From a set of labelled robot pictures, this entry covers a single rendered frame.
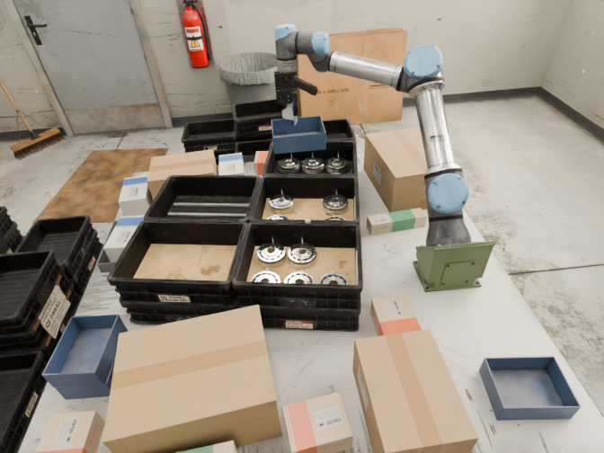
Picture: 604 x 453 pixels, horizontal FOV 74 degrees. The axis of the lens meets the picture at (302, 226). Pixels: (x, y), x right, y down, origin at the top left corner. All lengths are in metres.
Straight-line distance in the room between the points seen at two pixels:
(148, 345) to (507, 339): 1.10
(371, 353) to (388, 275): 0.48
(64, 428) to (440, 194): 1.24
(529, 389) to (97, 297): 1.48
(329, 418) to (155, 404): 0.44
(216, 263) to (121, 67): 3.13
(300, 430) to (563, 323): 1.78
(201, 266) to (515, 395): 1.06
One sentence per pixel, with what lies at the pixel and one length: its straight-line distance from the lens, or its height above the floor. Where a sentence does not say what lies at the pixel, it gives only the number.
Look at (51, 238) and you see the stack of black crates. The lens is 2.68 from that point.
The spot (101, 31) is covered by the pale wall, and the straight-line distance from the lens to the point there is 4.29.
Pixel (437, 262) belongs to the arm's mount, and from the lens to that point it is 1.43.
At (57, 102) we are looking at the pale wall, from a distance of 4.67.
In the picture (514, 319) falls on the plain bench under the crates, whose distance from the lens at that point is 1.55.
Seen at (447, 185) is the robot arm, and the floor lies 1.13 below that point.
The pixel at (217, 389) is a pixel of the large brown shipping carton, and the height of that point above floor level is 0.90.
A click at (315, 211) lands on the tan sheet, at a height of 0.83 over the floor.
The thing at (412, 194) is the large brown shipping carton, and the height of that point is 0.80.
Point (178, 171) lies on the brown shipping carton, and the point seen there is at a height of 0.86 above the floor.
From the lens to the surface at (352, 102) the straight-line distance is 4.13.
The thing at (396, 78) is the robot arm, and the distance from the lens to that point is 1.54.
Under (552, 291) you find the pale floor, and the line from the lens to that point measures 2.73.
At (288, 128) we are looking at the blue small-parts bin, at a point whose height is 1.09.
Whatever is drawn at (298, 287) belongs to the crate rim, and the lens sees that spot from 1.20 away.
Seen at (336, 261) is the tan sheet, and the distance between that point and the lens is 1.41.
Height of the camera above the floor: 1.83
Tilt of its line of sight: 40 degrees down
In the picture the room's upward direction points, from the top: 3 degrees counter-clockwise
